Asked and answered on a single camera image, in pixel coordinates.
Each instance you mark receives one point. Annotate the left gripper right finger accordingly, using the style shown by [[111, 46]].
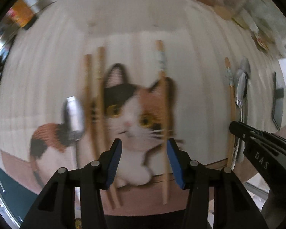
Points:
[[233, 206]]

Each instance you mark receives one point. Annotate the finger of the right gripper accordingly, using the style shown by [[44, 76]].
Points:
[[271, 142]]

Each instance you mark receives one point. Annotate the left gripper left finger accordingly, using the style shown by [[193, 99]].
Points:
[[55, 205]]

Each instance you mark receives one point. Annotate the decorated wooden chopstick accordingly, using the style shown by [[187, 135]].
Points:
[[162, 82], [231, 137]]

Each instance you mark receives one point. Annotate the steel spoon front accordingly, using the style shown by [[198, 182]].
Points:
[[240, 100]]

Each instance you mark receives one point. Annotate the steel spoon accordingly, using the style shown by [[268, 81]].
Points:
[[245, 67], [240, 100], [74, 119]]

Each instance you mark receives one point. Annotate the steel spoon back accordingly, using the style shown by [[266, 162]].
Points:
[[245, 67]]

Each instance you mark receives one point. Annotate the black smartphone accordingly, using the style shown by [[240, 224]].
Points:
[[278, 102]]

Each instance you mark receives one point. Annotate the red swirl sachet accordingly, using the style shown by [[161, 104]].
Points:
[[262, 40]]

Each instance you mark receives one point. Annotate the striped cat table mat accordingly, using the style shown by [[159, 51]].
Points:
[[46, 65]]

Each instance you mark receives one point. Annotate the clear plastic utensil tray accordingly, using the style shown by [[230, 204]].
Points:
[[130, 16]]

